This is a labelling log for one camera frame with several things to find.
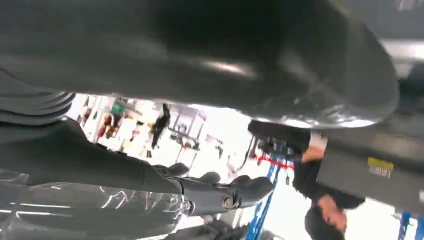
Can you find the grey panel with yellow label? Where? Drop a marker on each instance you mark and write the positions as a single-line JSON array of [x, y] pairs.
[[348, 179]]

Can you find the blue metal rack frame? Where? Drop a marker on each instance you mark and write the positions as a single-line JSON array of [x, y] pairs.
[[261, 215]]

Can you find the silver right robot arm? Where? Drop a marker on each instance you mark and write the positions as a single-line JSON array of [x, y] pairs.
[[33, 106]]

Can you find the person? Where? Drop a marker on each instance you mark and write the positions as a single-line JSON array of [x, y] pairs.
[[308, 185], [160, 126]]

